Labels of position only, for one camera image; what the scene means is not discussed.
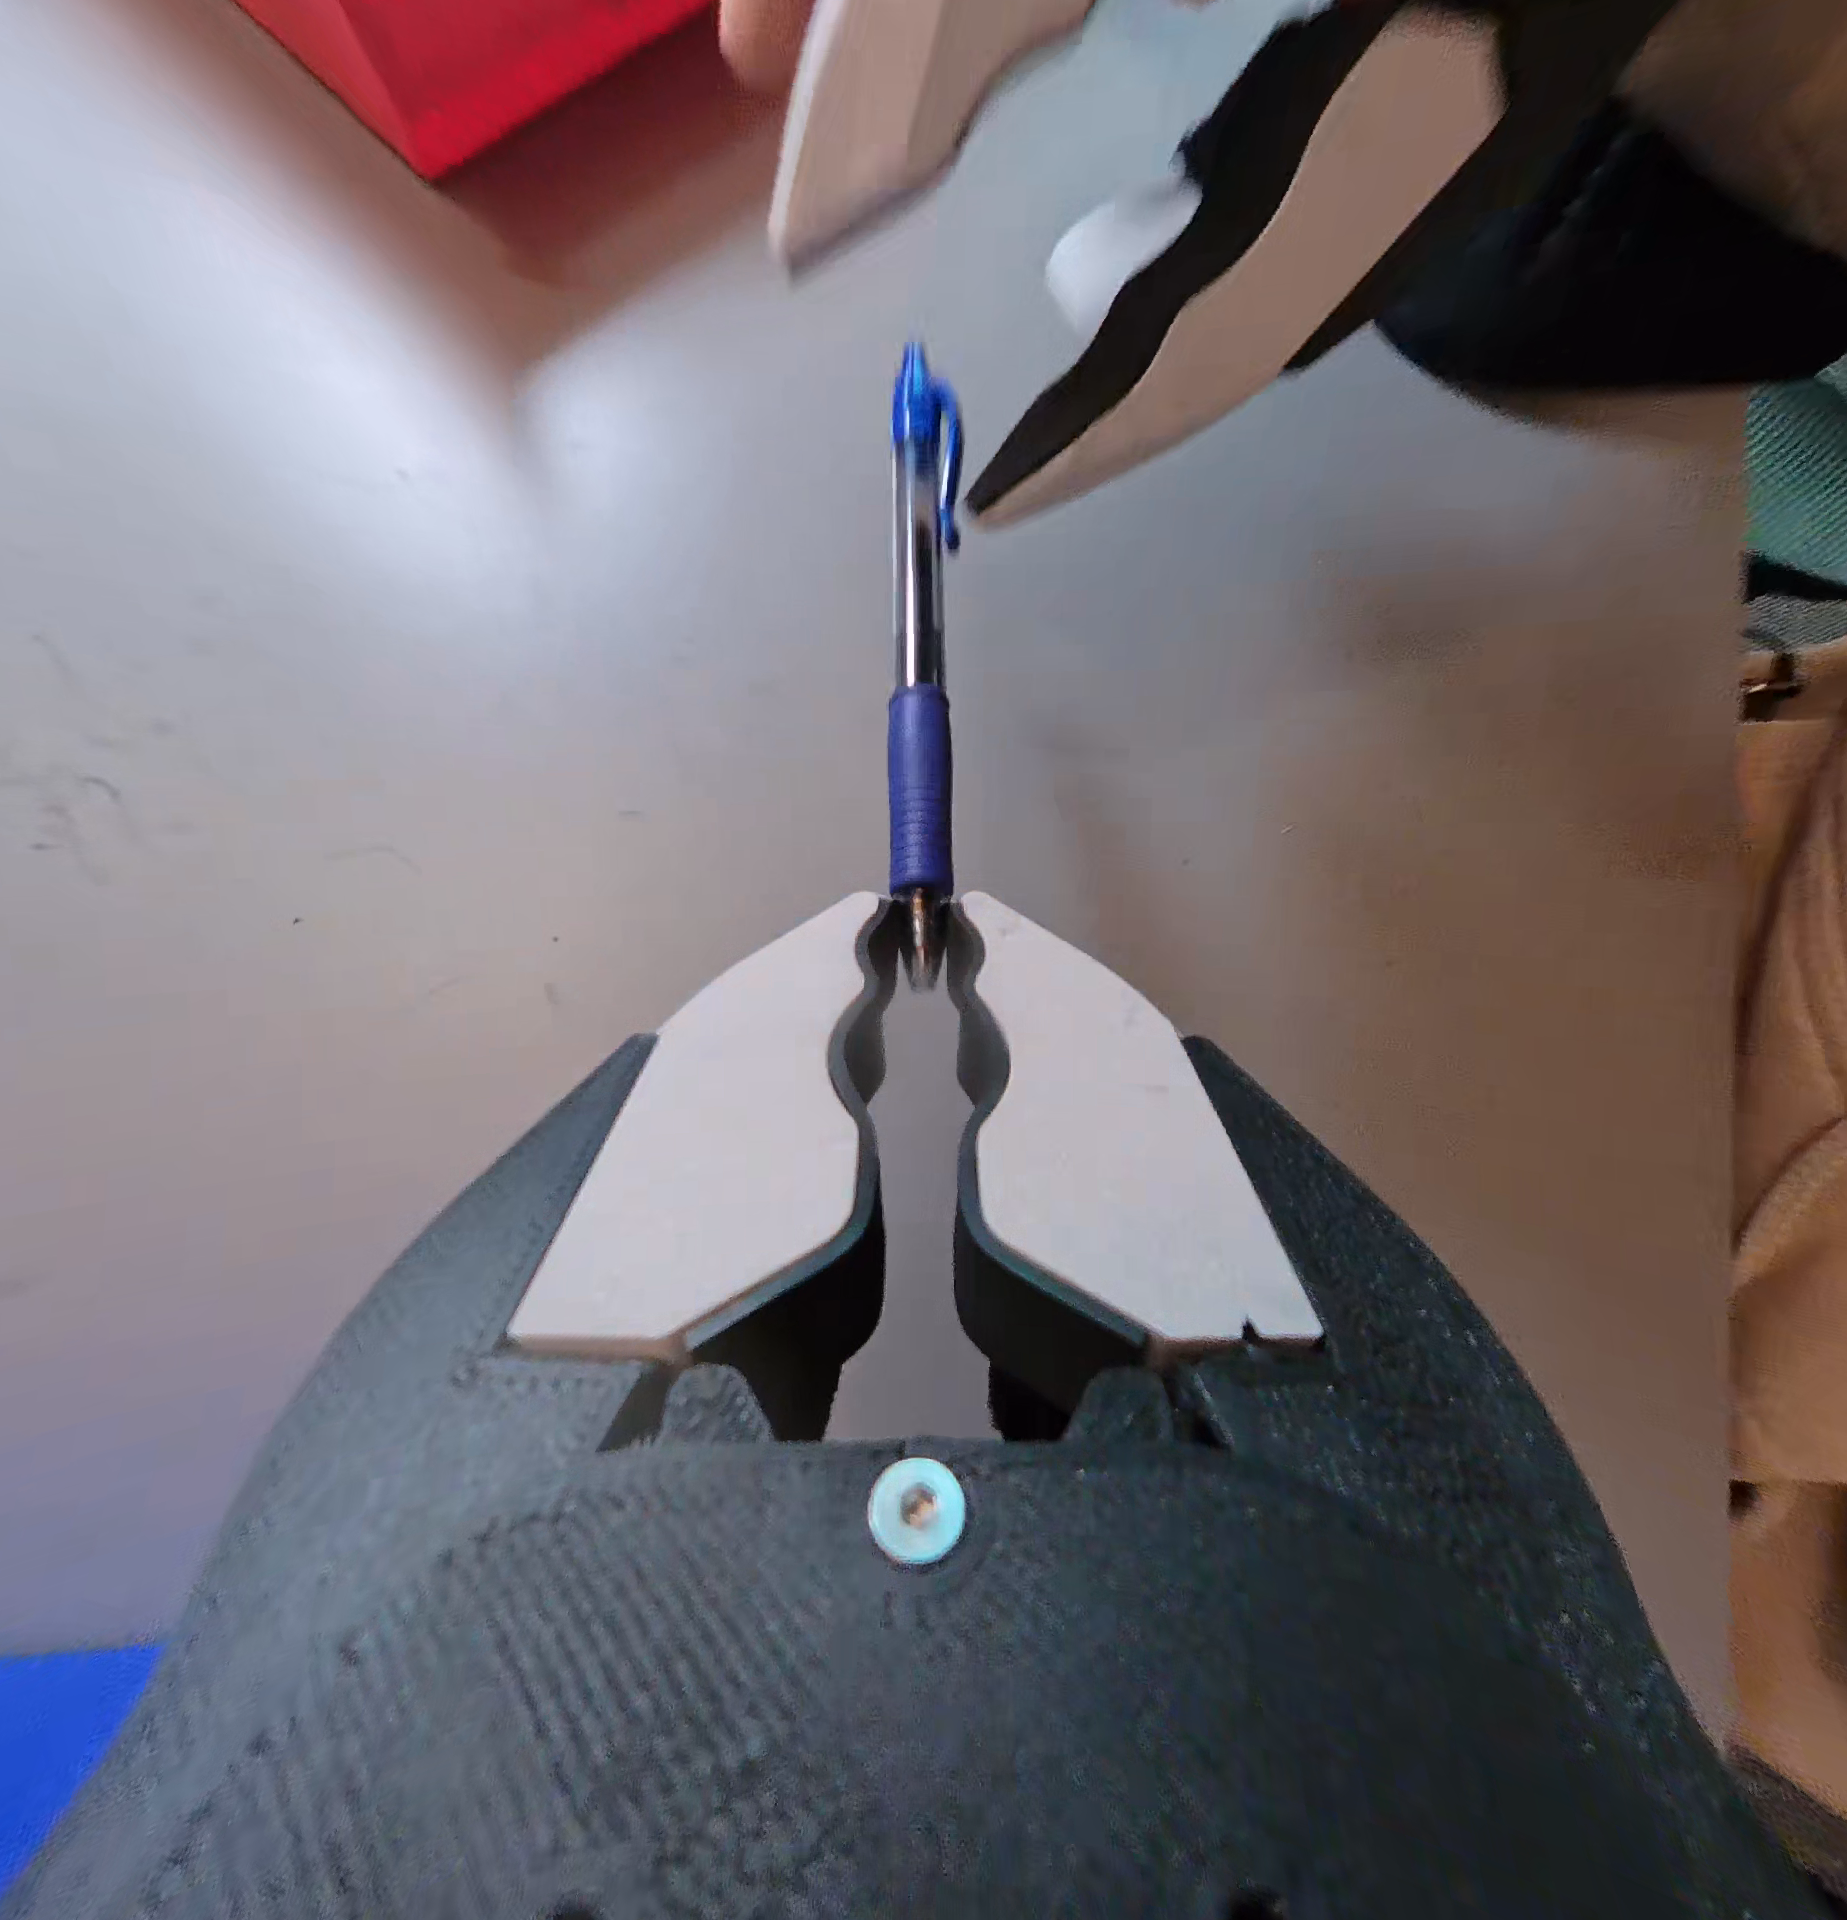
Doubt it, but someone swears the blue plastic bin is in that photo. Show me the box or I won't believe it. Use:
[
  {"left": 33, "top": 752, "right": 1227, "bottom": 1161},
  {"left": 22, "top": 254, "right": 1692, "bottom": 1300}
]
[{"left": 0, "top": 1640, "right": 169, "bottom": 1920}]

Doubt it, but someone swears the red plastic bin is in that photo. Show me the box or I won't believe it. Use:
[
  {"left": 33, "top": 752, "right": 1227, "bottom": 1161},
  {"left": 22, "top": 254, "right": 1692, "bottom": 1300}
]
[{"left": 233, "top": 0, "right": 716, "bottom": 184}]

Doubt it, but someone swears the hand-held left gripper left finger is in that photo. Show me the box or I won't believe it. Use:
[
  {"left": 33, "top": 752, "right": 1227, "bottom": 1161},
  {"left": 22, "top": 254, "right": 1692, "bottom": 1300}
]
[{"left": 506, "top": 890, "right": 887, "bottom": 1368}]

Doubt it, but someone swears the person's right forearm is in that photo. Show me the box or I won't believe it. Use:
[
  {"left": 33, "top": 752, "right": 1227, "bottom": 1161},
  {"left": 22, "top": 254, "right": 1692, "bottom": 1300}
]
[{"left": 1614, "top": 0, "right": 1847, "bottom": 278}]

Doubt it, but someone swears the person's right hand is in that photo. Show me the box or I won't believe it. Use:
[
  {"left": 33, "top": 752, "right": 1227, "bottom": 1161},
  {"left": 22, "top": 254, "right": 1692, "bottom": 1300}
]
[{"left": 717, "top": 0, "right": 823, "bottom": 95}]

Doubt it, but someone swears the teal mesh chair seat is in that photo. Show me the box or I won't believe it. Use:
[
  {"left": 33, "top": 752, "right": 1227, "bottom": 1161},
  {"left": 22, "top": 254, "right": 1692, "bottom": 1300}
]
[{"left": 1745, "top": 366, "right": 1847, "bottom": 603}]

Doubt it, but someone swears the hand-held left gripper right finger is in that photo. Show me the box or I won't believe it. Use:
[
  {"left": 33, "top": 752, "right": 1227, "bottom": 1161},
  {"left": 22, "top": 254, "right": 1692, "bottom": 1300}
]
[{"left": 940, "top": 890, "right": 1331, "bottom": 1370}]

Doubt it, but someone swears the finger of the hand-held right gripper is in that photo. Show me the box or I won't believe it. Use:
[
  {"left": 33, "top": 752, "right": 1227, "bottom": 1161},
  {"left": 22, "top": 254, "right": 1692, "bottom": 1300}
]
[
  {"left": 959, "top": 0, "right": 1517, "bottom": 529},
  {"left": 766, "top": 0, "right": 1092, "bottom": 284}
]

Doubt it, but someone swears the blue ballpoint pen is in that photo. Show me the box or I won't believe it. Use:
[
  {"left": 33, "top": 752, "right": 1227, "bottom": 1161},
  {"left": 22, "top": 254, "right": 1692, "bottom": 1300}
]
[{"left": 882, "top": 342, "right": 966, "bottom": 994}]

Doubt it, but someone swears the black chair armrest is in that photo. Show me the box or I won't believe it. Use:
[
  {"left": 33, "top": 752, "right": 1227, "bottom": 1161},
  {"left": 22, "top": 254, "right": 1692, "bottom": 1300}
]
[{"left": 1373, "top": 112, "right": 1847, "bottom": 395}]

